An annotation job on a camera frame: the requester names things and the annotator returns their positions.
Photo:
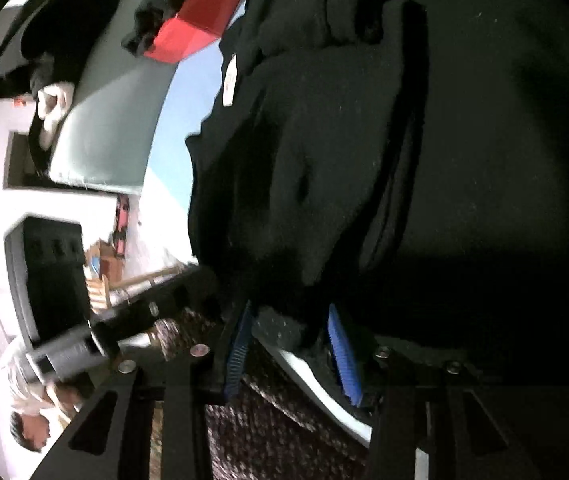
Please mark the black cloth draped over box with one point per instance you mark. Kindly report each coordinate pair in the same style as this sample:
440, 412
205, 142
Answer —
152, 15

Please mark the black cloth pile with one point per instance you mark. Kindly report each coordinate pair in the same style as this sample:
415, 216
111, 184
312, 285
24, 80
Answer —
59, 25

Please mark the white cloth item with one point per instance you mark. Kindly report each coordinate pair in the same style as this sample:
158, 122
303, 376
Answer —
54, 102

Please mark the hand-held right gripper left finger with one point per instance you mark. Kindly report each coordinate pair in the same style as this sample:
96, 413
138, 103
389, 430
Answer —
239, 355

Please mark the bed with blue sheet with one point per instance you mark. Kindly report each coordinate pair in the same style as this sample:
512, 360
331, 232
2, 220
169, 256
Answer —
114, 135

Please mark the red object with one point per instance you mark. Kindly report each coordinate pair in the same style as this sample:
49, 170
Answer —
122, 225

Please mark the black garment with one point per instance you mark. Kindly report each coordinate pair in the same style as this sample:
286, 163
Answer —
339, 135

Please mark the patterned rug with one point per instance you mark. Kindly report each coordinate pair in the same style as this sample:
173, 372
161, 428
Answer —
274, 435

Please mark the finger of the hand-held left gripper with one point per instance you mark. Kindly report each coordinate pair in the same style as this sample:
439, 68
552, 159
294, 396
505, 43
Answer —
164, 305

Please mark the red box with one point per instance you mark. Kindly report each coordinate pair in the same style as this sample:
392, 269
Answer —
199, 15

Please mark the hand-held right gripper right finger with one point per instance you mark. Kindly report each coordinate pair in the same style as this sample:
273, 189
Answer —
344, 360

